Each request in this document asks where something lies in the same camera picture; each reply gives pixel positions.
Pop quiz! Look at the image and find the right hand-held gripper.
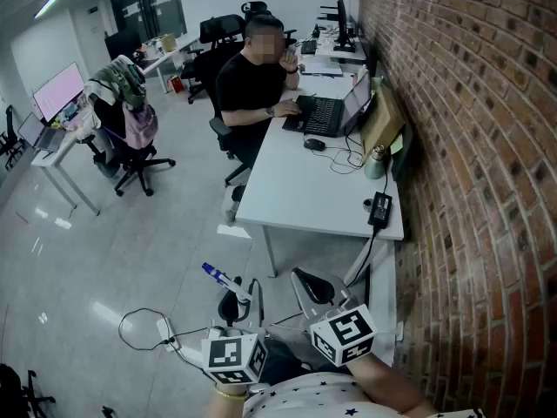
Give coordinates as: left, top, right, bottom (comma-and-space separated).
290, 266, 378, 368

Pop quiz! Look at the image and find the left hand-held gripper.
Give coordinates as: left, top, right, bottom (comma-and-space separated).
200, 278, 269, 386

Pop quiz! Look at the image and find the blue and white handheld tool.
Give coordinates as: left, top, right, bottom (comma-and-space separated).
201, 262, 254, 302

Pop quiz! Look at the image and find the person's left forearm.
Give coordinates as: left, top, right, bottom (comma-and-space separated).
204, 381, 250, 418

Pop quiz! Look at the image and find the person's right forearm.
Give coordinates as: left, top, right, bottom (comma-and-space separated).
347, 354, 439, 418

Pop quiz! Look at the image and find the white power strip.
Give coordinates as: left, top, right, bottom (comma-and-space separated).
156, 314, 183, 353

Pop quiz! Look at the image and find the white star print shirt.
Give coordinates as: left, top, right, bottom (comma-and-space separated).
242, 371, 488, 418

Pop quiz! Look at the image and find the black power adapter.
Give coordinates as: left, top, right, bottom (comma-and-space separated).
367, 191, 393, 228

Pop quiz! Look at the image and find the white table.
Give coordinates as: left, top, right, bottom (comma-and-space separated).
234, 70, 406, 278

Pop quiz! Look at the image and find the green metal flask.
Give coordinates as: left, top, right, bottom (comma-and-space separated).
363, 145, 389, 180

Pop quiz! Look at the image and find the black open laptop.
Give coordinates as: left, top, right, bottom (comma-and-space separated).
281, 71, 375, 139

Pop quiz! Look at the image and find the brown cardboard box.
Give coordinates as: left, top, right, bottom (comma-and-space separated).
359, 83, 406, 164

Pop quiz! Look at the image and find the office chair draped with clothes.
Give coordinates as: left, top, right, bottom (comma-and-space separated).
81, 54, 178, 199

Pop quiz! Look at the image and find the stack of white papers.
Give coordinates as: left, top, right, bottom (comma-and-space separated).
299, 55, 346, 78

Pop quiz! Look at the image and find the small white desk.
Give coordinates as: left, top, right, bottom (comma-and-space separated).
29, 102, 102, 217

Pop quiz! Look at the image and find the black chair base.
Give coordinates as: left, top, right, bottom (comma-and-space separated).
0, 362, 57, 418

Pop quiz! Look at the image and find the white far desk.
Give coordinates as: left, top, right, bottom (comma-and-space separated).
295, 23, 369, 76

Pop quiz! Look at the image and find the black mesh office chair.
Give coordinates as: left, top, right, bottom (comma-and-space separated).
179, 14, 247, 105

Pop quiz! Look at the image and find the long white office desk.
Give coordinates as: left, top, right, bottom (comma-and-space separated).
138, 30, 202, 94

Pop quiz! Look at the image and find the silver open laptop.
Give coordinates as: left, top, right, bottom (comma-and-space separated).
17, 111, 67, 154

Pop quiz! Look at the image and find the black desktop monitor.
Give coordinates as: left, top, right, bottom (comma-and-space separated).
332, 0, 359, 54

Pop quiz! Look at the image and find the monitor with pink screen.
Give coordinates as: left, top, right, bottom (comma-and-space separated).
32, 61, 86, 124

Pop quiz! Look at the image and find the black dark monitor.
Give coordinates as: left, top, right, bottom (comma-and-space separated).
104, 28, 144, 62

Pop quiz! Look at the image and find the black headrest office chair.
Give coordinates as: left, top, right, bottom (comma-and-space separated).
240, 0, 299, 47

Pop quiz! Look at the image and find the dark double door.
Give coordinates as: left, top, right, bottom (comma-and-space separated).
107, 0, 189, 44

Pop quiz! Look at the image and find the black adapter cable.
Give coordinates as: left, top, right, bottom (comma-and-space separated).
346, 163, 391, 287

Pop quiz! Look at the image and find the gold bracelet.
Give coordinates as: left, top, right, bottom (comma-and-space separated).
212, 385, 250, 402

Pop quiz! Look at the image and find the black floor cable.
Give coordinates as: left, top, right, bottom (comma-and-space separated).
117, 307, 211, 352

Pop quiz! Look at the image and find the thin black looped cable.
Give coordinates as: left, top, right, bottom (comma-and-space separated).
311, 122, 366, 176

